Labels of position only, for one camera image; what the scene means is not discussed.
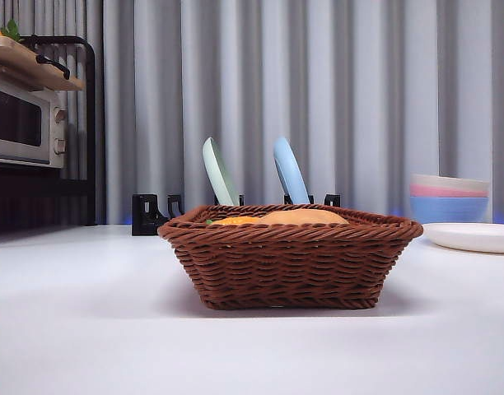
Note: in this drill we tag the white plate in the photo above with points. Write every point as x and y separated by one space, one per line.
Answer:
474 236

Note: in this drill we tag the silver toaster oven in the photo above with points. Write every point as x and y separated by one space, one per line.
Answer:
13 123

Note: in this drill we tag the green leaf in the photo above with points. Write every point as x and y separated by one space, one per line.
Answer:
12 29

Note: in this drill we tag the wooden cutting board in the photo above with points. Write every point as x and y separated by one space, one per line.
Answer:
25 66

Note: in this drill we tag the orange-yellow corn cob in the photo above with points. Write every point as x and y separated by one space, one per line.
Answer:
235 221

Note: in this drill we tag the blue bowl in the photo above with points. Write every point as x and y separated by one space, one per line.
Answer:
449 210

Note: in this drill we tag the tan potato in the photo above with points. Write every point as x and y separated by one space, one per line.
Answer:
305 217

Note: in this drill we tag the light blue plate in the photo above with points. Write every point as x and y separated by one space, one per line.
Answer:
291 173

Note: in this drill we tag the black metal shelf frame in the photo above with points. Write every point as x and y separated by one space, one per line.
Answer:
91 123

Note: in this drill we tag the pale green plate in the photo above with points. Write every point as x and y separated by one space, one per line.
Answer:
219 177

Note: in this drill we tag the grey pleated curtain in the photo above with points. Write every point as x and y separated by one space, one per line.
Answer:
161 103

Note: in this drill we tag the pink bowl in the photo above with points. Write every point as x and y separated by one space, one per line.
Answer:
441 191

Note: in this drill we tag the brown wicker basket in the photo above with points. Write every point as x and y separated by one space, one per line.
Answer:
285 267

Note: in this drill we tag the black dish rack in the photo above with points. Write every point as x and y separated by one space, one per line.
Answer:
147 214

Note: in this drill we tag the cream bowl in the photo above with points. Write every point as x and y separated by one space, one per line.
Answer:
449 180

